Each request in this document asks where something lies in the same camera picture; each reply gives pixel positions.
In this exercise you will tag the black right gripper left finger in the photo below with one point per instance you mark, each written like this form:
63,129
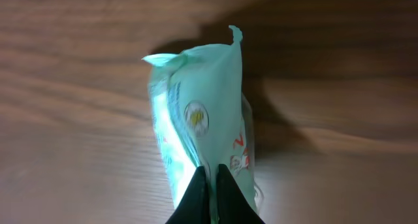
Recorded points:
194,207

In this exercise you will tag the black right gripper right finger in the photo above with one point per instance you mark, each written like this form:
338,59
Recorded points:
232,207

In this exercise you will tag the green wet tissue pack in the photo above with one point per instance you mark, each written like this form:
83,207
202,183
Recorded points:
201,118

